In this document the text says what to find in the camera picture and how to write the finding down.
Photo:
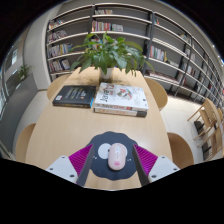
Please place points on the grey bookshelf unit with books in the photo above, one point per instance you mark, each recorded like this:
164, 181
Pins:
66, 36

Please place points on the black cartoon-eyed mouse pad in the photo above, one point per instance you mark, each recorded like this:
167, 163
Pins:
100, 165

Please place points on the black hardcover book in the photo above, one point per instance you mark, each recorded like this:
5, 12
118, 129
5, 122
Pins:
74, 95

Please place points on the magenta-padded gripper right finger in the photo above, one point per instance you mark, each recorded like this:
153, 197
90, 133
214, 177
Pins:
161, 167

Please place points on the pale pink computer mouse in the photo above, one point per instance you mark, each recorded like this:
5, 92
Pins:
117, 156

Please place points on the small green plant on ledge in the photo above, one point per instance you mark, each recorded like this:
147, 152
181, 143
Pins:
24, 71

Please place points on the green potted plant, white pot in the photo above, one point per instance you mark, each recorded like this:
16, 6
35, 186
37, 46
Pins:
106, 56

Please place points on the white-covered book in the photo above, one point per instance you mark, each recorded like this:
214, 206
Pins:
121, 96

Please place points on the red-spined book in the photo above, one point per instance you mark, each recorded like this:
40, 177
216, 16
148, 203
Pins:
120, 112

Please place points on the wooden frame chair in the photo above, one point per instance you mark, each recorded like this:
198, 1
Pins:
208, 115
218, 140

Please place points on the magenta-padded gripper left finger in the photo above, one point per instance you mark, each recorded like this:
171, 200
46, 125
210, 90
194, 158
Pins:
63, 166

